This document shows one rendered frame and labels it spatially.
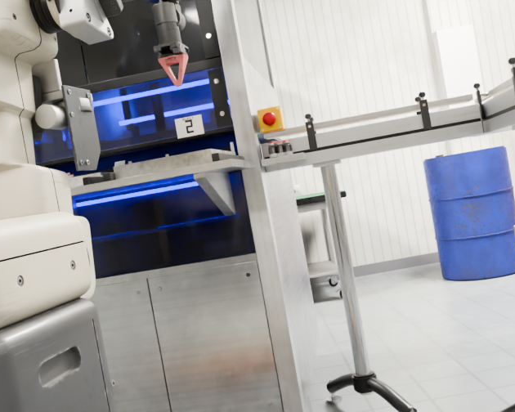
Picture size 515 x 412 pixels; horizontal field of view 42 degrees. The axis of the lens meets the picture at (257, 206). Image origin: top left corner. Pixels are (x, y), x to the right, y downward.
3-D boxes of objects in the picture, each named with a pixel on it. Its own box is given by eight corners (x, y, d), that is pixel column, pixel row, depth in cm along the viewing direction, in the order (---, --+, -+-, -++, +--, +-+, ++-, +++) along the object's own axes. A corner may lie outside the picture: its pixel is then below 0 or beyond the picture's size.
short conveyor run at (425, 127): (265, 172, 215) (256, 123, 214) (270, 172, 230) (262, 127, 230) (485, 132, 205) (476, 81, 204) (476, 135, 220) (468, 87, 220)
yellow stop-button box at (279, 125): (263, 134, 211) (259, 111, 211) (286, 130, 210) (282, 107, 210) (260, 132, 204) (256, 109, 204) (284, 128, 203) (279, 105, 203)
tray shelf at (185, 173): (52, 204, 224) (51, 199, 224) (258, 167, 214) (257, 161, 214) (-28, 213, 176) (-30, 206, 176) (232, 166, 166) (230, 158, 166)
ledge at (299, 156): (267, 166, 219) (266, 160, 219) (306, 159, 217) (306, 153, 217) (261, 166, 205) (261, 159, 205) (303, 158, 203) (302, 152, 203)
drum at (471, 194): (507, 261, 468) (487, 146, 466) (542, 270, 414) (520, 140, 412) (431, 275, 467) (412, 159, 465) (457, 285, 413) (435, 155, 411)
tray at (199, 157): (154, 178, 207) (153, 167, 207) (237, 163, 203) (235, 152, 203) (115, 180, 174) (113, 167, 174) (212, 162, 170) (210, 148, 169)
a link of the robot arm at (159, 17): (147, 2, 166) (169, -4, 166) (156, 7, 173) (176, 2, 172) (153, 29, 167) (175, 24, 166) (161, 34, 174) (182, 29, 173)
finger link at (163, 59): (196, 85, 174) (189, 49, 174) (189, 82, 167) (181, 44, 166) (171, 91, 175) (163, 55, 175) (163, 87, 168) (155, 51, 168)
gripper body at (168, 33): (190, 54, 174) (184, 25, 174) (179, 48, 164) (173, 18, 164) (166, 60, 175) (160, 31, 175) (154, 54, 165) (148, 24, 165)
